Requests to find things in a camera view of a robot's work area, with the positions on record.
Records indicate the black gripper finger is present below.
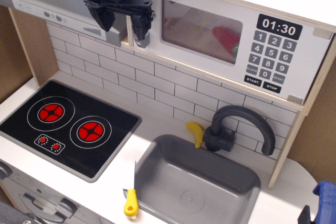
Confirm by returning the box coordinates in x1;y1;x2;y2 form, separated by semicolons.
131;14;152;40
88;5;115;32

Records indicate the grey microwave door handle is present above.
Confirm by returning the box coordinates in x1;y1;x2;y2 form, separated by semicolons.
133;31;150;48

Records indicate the white toy microwave door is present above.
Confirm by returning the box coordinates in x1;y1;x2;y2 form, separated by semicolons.
146;0;333;104

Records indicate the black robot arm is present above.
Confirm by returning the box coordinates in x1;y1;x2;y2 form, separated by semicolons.
84;0;155;41

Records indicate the grey toy range hood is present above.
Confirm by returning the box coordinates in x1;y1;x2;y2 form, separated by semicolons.
1;0;127;47

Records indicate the red toy chili pepper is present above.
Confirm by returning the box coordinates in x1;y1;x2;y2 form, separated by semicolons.
212;26;240;57

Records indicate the yellow toy banana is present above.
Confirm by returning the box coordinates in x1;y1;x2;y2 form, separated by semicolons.
186;122;204;148

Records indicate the black toy stove top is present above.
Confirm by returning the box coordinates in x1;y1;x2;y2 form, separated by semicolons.
1;80;141;183

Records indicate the dark grey toy faucet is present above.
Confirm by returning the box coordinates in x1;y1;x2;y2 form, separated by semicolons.
203;104;276;156

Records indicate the grey toy sink basin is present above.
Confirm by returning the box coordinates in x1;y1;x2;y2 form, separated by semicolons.
135;135;261;223

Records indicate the grey toy oven door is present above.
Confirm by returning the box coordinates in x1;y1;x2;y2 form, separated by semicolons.
1;161;104;223

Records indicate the blue plastic object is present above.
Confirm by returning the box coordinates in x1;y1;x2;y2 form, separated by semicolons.
313;181;335;224

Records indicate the black clamp piece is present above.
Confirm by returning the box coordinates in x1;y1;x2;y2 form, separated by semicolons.
297;205;312;224

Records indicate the wooden toy kitchen frame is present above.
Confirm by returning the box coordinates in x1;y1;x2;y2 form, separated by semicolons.
2;0;335;179

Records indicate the yellow handled toy knife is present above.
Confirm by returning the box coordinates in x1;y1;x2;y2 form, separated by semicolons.
123;159;139;217

